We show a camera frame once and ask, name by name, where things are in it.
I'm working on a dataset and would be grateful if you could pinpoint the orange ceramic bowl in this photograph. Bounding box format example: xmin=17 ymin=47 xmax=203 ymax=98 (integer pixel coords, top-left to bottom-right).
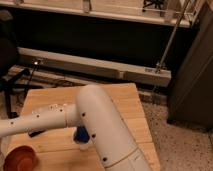
xmin=3 ymin=145 xmax=37 ymax=171

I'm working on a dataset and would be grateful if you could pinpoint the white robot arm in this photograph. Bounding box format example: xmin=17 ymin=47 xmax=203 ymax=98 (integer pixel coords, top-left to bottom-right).
xmin=0 ymin=85 xmax=152 ymax=171

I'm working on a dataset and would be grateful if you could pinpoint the metal pole stand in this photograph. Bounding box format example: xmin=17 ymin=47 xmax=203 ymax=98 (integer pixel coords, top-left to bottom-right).
xmin=155 ymin=0 xmax=191 ymax=73

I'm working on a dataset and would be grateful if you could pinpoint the long grey metal beam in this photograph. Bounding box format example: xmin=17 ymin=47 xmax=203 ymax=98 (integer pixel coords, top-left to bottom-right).
xmin=18 ymin=47 xmax=171 ymax=87

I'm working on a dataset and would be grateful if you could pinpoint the dark cabinet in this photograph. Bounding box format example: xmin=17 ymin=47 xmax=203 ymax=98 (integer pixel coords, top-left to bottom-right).
xmin=167 ymin=0 xmax=213 ymax=130

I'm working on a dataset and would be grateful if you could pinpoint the black and white box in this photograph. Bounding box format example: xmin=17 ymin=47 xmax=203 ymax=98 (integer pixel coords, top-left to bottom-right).
xmin=28 ymin=130 xmax=45 ymax=138

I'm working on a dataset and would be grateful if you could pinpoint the black office chair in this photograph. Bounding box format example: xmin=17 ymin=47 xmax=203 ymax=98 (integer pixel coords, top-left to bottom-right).
xmin=0 ymin=9 xmax=30 ymax=119

